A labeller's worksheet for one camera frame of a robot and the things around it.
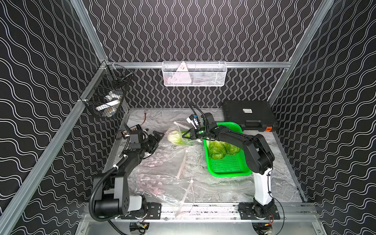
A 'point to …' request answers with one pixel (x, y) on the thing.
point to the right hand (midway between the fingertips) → (183, 136)
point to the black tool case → (251, 115)
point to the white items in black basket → (111, 101)
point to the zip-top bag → (176, 191)
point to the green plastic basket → (224, 159)
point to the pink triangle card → (182, 76)
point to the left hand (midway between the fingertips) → (161, 136)
